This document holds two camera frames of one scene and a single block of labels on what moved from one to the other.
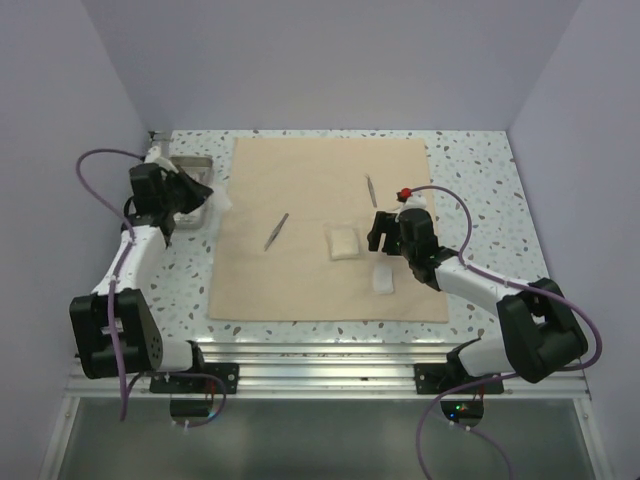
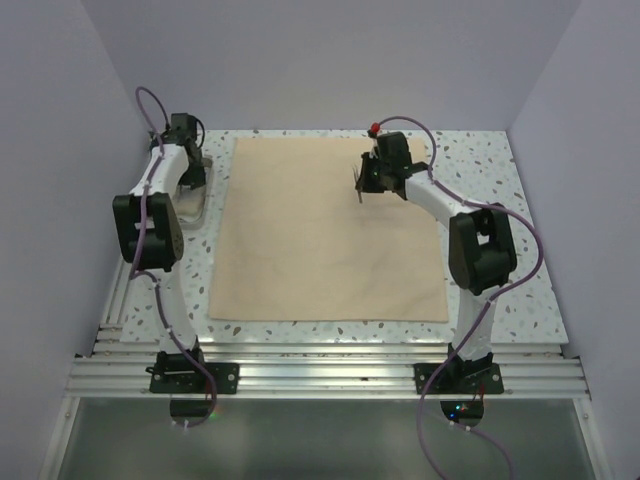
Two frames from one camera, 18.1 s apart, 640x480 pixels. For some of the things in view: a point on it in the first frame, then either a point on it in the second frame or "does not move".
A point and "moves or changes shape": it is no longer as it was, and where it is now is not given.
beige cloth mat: x=295 y=232 does not move
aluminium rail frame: x=325 y=370 does not move
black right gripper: x=384 y=223 -> x=364 y=184
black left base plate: x=227 y=373 does not move
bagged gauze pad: x=342 y=241 moves or changes shape
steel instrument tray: x=200 y=167 does not move
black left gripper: x=197 y=192 -> x=195 y=178
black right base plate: x=439 y=378 does not move
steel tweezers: x=371 y=190 moves or changes shape
